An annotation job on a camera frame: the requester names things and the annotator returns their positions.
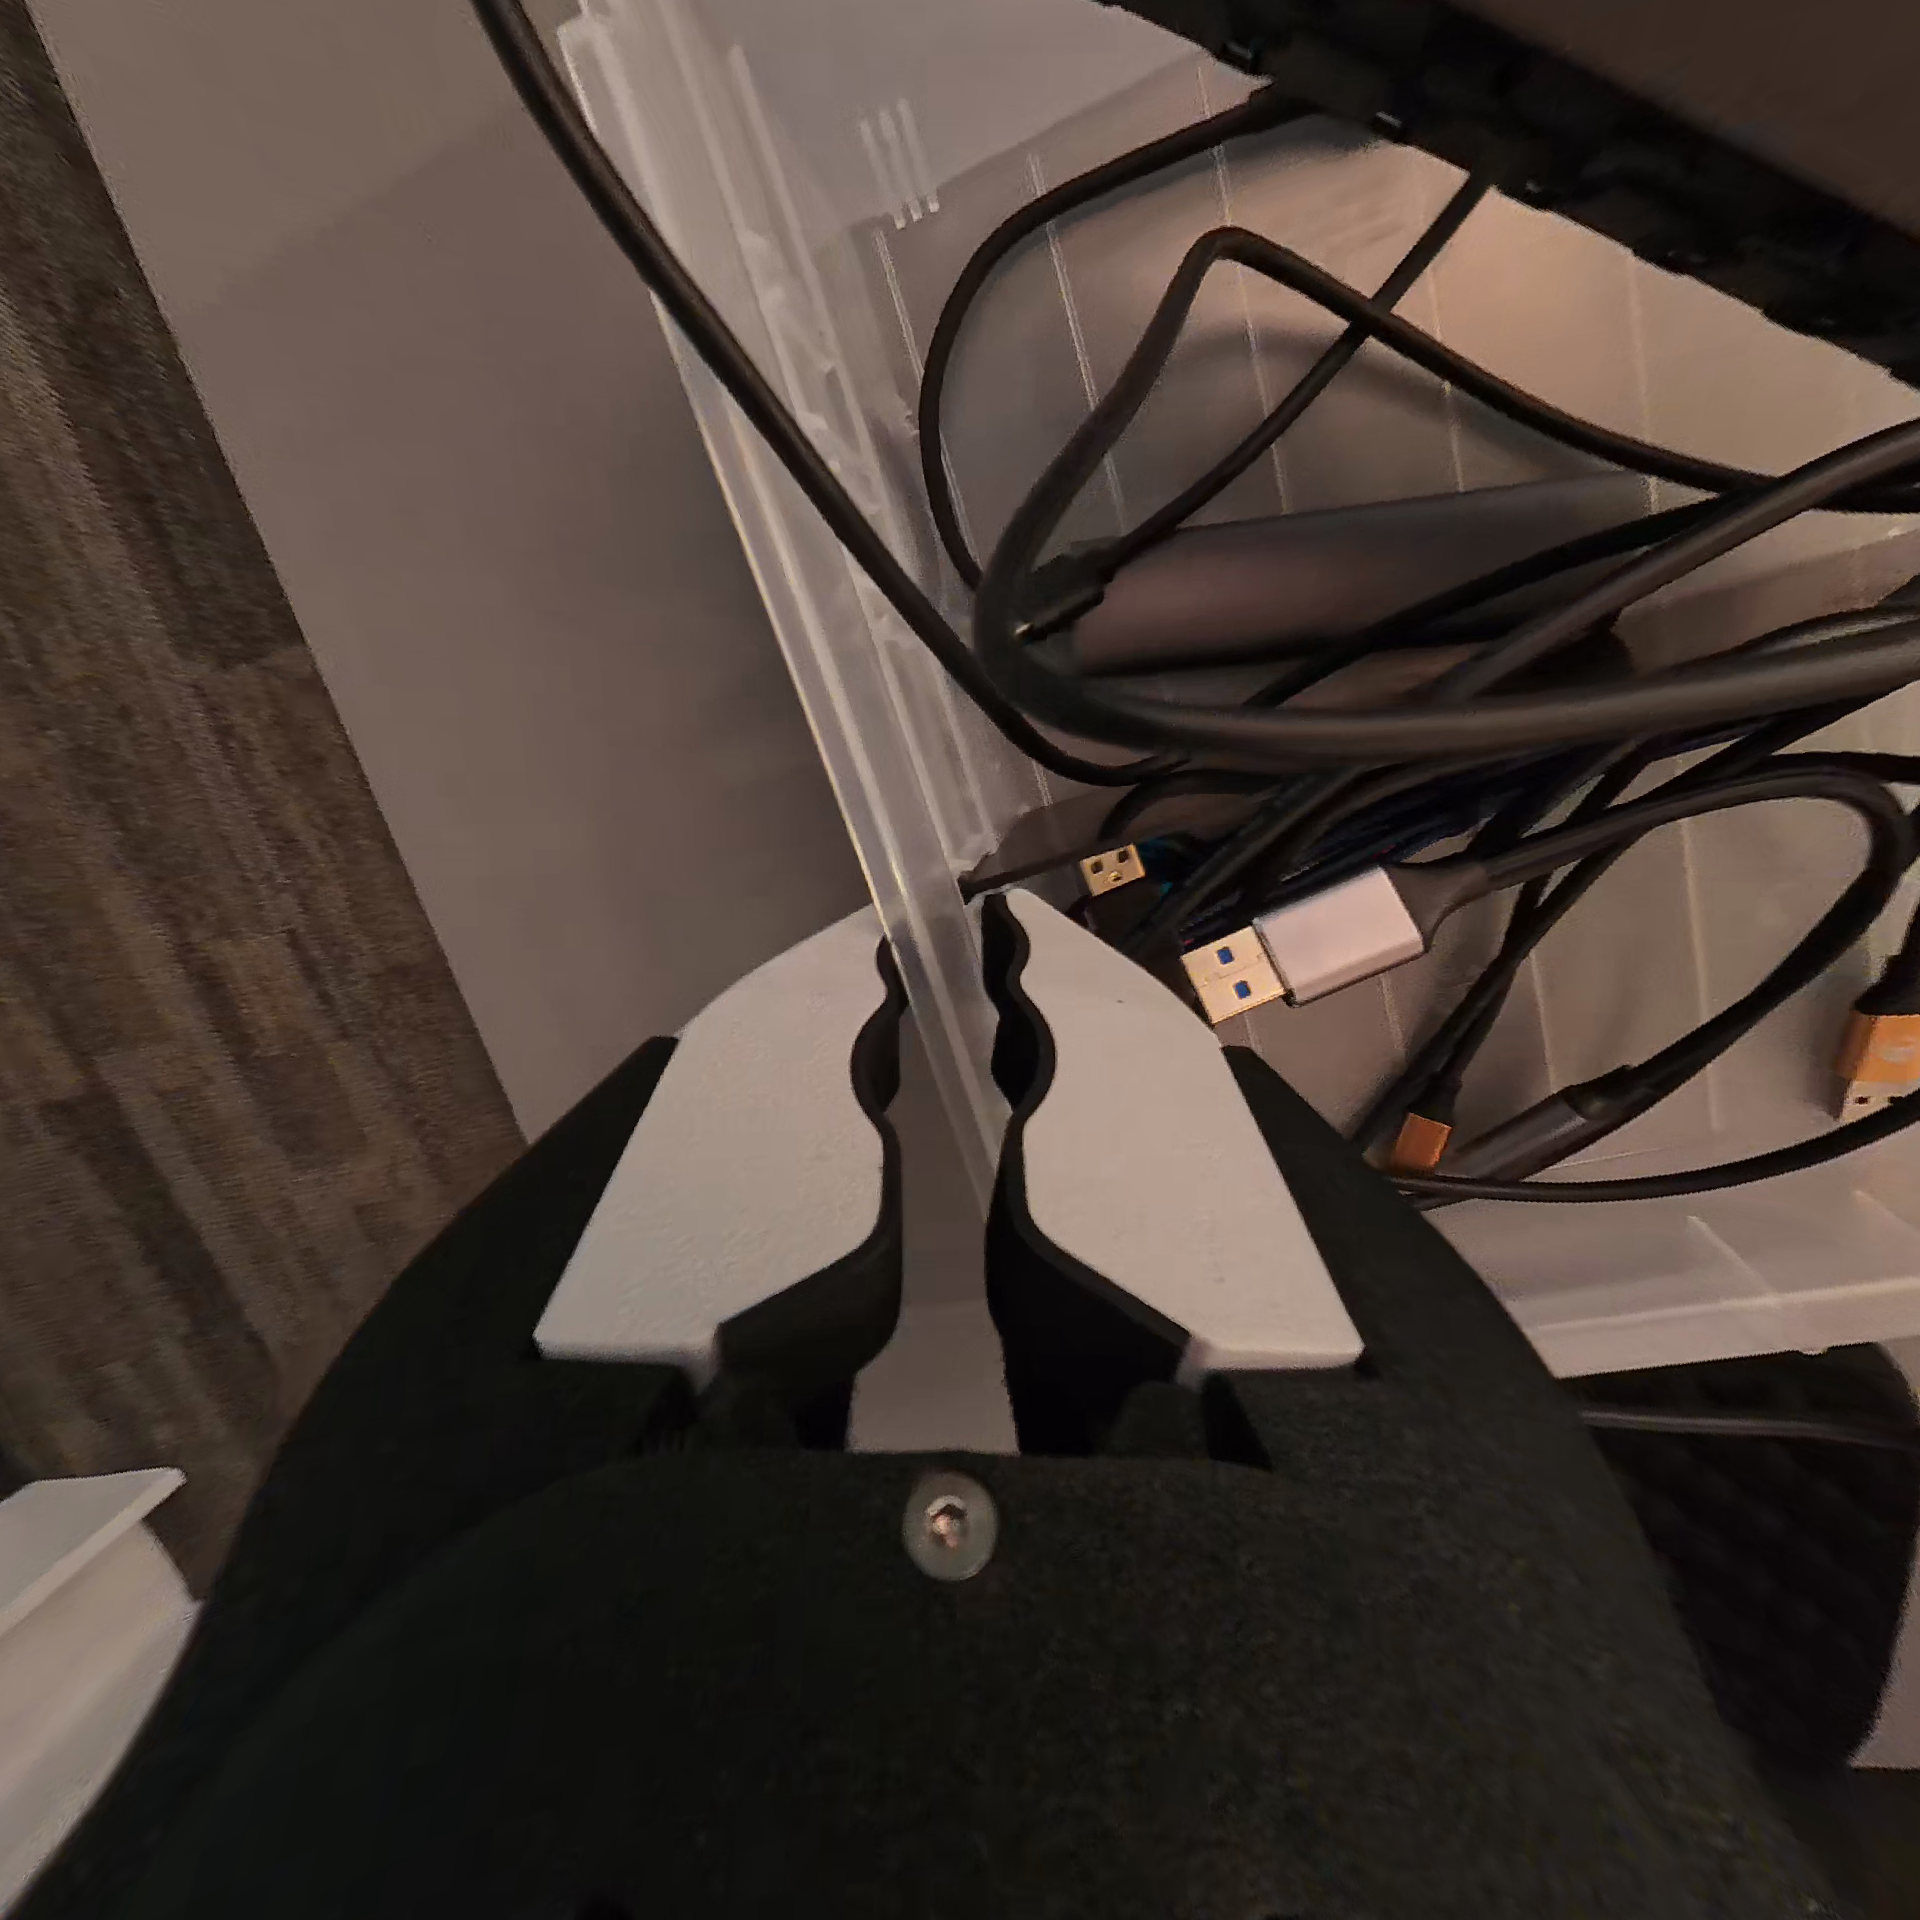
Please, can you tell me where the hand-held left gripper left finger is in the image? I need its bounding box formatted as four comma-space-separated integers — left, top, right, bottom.
531, 917, 912, 1417

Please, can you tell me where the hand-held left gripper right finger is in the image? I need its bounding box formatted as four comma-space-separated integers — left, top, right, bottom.
972, 884, 1362, 1417

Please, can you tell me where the thin black cable small plug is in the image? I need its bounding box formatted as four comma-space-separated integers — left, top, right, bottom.
967, 834, 1201, 902

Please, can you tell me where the grey metal USB hub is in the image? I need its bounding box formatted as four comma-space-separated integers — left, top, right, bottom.
1016, 472, 1689, 684

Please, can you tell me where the thick black hub cable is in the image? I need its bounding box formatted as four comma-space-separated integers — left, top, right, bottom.
472, 0, 1920, 785

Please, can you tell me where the clear plastic bin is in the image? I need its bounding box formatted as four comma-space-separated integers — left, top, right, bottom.
553, 0, 1920, 1386

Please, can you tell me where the black quilted cushion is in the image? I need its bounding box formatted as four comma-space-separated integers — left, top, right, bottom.
1560, 1357, 1920, 1779

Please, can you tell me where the black cable with orange bands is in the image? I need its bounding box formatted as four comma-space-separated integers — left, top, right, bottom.
1358, 902, 1920, 1195

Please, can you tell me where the blue red braided cable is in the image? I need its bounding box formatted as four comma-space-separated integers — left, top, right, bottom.
1135, 785, 1444, 936

